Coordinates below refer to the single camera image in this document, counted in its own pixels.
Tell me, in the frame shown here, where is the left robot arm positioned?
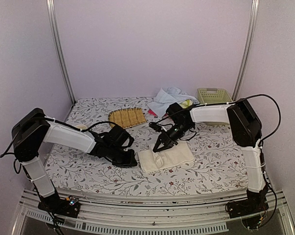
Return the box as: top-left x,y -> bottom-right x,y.
11,108 -> 137,212

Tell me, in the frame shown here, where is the right aluminium post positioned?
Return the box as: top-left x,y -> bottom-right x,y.
232,0 -> 259,100

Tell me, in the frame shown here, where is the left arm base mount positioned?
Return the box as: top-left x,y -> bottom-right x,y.
34,184 -> 81,218

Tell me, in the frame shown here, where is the front aluminium rail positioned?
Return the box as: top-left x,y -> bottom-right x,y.
11,188 -> 295,235

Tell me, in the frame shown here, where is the cream towel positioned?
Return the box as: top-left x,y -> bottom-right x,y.
138,141 -> 195,173

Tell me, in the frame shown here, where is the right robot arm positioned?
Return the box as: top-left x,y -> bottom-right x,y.
149,98 -> 270,218

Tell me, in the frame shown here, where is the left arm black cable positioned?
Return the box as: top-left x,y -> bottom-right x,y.
0,119 -> 136,159

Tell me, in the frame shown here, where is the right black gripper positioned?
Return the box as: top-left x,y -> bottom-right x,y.
153,122 -> 192,153

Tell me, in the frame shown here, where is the light blue towel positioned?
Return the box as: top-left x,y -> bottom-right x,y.
147,87 -> 200,118

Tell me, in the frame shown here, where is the aluminium post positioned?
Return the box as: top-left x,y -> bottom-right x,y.
46,0 -> 76,105
232,0 -> 259,100

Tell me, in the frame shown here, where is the cream ceramic mug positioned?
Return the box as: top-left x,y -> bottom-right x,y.
75,124 -> 88,130

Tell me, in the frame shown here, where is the woven bamboo tray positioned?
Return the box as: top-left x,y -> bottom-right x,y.
108,108 -> 147,129

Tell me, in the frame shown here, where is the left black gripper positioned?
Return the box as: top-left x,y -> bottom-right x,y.
107,145 -> 138,168

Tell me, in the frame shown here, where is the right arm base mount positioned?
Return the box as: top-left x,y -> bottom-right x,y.
225,184 -> 269,218

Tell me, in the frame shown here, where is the pink towel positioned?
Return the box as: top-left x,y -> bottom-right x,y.
148,109 -> 157,116

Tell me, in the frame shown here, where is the green plastic basket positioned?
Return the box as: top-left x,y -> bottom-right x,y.
197,88 -> 232,104

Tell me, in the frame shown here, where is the yellow green patterned towel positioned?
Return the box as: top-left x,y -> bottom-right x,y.
180,99 -> 193,109

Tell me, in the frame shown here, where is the left aluminium post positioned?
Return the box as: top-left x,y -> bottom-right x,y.
46,0 -> 76,105

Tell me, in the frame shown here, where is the floral tablecloth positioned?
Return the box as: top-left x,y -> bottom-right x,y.
38,96 -> 269,197

